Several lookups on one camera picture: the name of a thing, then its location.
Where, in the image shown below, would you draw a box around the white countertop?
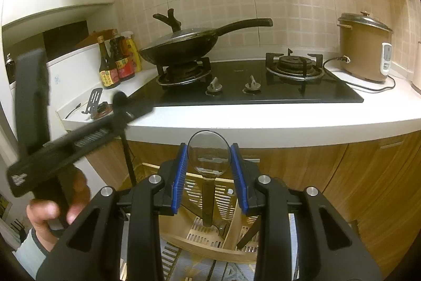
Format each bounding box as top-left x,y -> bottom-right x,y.
56,63 -> 421,149

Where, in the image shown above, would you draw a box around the wooden cabinet doors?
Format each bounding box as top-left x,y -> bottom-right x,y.
85,130 -> 421,278

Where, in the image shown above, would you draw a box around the yellow spray bottle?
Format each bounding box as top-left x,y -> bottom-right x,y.
121,31 -> 142,73

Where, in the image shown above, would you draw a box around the clear plastic spoon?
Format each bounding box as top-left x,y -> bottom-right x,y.
188,130 -> 231,227

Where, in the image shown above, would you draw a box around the red label sauce bottle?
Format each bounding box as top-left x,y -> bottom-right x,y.
110,28 -> 135,82

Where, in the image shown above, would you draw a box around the blue patterned rug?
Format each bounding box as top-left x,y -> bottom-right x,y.
161,240 -> 255,280

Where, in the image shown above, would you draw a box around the black spoon handle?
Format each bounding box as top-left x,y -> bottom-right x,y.
120,132 -> 137,187

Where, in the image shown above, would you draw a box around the dark soy sauce bottle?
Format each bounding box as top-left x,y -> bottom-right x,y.
97,36 -> 120,89

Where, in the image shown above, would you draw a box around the beige slotted utensil basket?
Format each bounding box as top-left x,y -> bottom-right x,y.
159,178 -> 258,264

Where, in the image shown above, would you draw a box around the rice cooker black cable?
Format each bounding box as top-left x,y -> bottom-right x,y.
322,56 -> 397,93

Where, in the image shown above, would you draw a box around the black wok with lid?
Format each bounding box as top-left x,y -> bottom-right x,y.
138,8 -> 273,66

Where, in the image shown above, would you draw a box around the black glass gas stove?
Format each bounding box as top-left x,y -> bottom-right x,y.
131,50 -> 363,107

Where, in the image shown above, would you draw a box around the brown rice cooker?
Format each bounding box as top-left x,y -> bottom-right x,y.
337,11 -> 393,83

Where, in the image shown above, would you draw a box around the person's left hand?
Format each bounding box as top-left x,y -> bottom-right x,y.
26,167 -> 91,252

